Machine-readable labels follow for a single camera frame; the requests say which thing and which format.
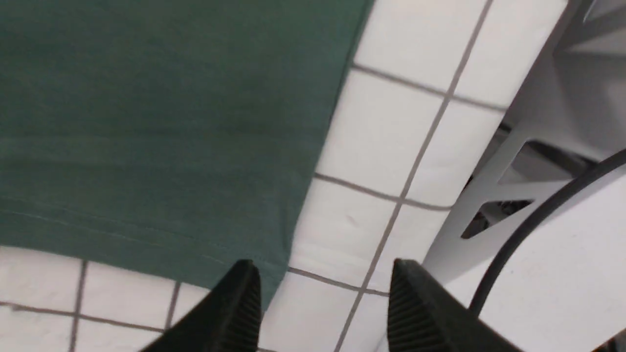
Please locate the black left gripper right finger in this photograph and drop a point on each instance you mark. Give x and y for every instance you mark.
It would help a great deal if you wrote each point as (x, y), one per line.
(424, 317)

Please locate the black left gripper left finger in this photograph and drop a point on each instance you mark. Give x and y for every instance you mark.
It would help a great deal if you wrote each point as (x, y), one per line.
(228, 319)

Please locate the green long-sleeve top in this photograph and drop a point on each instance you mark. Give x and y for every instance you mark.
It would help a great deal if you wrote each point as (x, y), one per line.
(169, 137)

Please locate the white grid-pattern table cloth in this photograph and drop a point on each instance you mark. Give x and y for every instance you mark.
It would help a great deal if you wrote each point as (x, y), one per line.
(426, 88)

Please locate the white metal table frame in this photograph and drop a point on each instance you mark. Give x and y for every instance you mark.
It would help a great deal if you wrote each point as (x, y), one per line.
(537, 238)

